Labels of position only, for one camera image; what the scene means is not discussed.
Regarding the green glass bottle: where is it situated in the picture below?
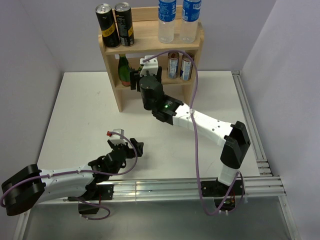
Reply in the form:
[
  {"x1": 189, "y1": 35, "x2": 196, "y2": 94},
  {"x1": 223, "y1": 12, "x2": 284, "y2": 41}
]
[
  {"x1": 117, "y1": 54, "x2": 131, "y2": 87},
  {"x1": 137, "y1": 65, "x2": 143, "y2": 74}
]

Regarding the silver red-tab can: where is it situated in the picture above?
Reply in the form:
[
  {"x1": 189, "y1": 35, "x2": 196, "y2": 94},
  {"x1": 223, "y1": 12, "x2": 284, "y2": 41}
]
[{"x1": 167, "y1": 52, "x2": 180, "y2": 79}]

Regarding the silver blue energy can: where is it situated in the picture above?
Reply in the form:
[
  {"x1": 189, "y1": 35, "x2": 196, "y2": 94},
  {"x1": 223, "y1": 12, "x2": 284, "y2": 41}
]
[{"x1": 179, "y1": 52, "x2": 194, "y2": 82}]

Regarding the clear water bottle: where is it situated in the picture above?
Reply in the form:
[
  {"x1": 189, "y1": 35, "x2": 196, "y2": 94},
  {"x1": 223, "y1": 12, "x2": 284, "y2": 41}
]
[
  {"x1": 158, "y1": 0, "x2": 177, "y2": 44},
  {"x1": 180, "y1": 0, "x2": 202, "y2": 43}
]

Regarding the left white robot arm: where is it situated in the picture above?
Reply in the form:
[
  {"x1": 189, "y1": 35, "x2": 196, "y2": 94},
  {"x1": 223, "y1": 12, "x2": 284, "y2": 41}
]
[{"x1": 0, "y1": 138, "x2": 144, "y2": 216}]

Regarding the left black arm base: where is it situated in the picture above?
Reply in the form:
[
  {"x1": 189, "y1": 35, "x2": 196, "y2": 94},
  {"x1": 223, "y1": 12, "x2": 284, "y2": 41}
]
[{"x1": 67, "y1": 184, "x2": 114, "y2": 220}]

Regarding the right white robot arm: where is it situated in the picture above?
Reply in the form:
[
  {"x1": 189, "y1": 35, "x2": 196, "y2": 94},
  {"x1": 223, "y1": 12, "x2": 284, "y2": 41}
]
[{"x1": 130, "y1": 70, "x2": 251, "y2": 195}]

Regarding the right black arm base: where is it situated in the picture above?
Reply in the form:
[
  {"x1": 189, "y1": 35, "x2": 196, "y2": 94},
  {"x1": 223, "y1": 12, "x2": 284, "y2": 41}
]
[{"x1": 200, "y1": 180, "x2": 245, "y2": 211}]

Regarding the wooden three-tier shelf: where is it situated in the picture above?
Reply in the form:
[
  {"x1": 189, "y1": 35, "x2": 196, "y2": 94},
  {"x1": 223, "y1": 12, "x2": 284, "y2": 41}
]
[{"x1": 98, "y1": 5, "x2": 205, "y2": 112}]

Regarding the left black yellow can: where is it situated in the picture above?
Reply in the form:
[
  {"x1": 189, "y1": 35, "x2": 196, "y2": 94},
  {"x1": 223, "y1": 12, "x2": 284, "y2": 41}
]
[{"x1": 95, "y1": 3, "x2": 120, "y2": 48}]

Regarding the black yellow can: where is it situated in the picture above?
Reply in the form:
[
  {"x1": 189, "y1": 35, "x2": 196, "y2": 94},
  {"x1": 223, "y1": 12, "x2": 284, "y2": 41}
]
[
  {"x1": 114, "y1": 2, "x2": 135, "y2": 47},
  {"x1": 95, "y1": 3, "x2": 120, "y2": 48}
]

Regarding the right black yellow can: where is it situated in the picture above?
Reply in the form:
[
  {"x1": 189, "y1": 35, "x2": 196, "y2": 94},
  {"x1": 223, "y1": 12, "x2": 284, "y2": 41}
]
[{"x1": 114, "y1": 2, "x2": 135, "y2": 47}]

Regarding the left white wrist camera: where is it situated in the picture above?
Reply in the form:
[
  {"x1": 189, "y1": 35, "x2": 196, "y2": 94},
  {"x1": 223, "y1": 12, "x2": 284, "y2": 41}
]
[{"x1": 106, "y1": 128, "x2": 125, "y2": 145}]

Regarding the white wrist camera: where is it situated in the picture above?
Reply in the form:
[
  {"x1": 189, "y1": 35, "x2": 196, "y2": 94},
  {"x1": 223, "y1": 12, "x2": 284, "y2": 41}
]
[
  {"x1": 106, "y1": 128, "x2": 125, "y2": 145},
  {"x1": 139, "y1": 55, "x2": 159, "y2": 77}
]

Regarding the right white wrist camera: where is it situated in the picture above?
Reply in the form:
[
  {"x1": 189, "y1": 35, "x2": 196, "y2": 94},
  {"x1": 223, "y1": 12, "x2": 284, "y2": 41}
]
[{"x1": 139, "y1": 55, "x2": 159, "y2": 77}]

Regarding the aluminium right rail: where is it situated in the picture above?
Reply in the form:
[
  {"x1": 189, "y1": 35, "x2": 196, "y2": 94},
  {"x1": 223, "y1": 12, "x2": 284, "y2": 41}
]
[{"x1": 231, "y1": 71, "x2": 273, "y2": 177}]

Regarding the aluminium rail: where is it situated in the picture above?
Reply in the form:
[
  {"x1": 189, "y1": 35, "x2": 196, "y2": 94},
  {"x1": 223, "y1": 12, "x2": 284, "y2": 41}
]
[
  {"x1": 231, "y1": 71, "x2": 273, "y2": 177},
  {"x1": 23, "y1": 174, "x2": 286, "y2": 205}
]

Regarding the aluminium front rail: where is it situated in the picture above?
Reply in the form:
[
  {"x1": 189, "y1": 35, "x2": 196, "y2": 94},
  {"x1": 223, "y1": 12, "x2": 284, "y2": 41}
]
[{"x1": 23, "y1": 174, "x2": 286, "y2": 205}]

